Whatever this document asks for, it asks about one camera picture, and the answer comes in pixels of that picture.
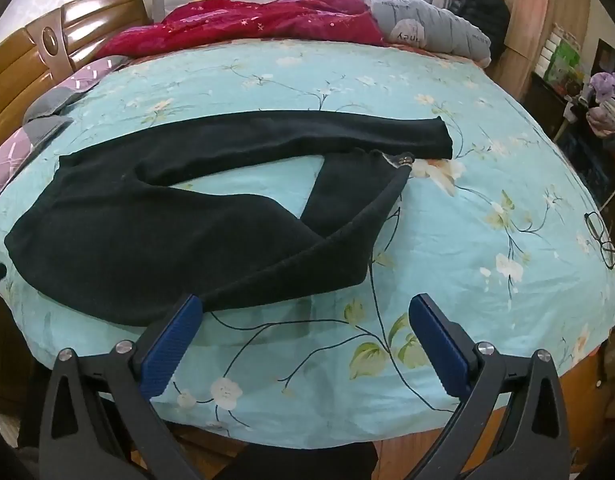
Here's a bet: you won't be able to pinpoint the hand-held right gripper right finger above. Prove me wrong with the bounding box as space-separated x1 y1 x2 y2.
408 294 573 480

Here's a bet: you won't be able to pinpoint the wooden wardrobe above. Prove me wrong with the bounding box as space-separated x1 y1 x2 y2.
487 0 603 101

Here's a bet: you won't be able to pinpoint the turquoise floral bedsheet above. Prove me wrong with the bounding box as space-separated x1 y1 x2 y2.
0 37 615 448

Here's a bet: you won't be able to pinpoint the red patterned blanket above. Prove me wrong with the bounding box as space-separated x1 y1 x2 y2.
95 0 388 61

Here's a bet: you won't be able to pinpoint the black eyeglasses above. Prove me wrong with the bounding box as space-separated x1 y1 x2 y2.
583 211 615 269

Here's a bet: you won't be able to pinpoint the green white boxes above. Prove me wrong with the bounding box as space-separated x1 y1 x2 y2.
540 30 584 86

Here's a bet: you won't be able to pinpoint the wooden headboard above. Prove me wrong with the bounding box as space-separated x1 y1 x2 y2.
0 0 153 136

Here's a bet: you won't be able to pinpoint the black hanging jacket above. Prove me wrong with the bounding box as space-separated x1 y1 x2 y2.
447 0 511 63

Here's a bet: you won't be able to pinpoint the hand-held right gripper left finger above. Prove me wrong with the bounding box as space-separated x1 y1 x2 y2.
38 294 203 480

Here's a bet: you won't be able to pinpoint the pile of clothes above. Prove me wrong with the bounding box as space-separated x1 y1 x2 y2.
585 72 615 141

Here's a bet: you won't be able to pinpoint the black pants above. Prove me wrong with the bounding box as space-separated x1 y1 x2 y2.
4 110 455 328

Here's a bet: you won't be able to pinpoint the purple grey patterned pillow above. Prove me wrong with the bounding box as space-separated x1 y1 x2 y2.
0 55 131 211

